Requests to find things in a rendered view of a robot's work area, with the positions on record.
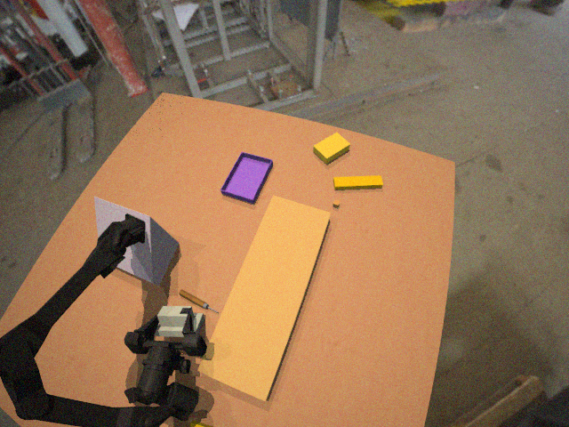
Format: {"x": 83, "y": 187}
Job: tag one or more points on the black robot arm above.
{"x": 18, "y": 348}

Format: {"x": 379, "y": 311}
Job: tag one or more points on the light orange panel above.
{"x": 258, "y": 318}

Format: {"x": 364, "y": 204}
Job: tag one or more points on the purple rectangular tray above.
{"x": 247, "y": 177}

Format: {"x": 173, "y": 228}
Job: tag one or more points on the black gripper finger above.
{"x": 149, "y": 328}
{"x": 188, "y": 328}

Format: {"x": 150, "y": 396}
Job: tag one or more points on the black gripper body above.
{"x": 161, "y": 354}

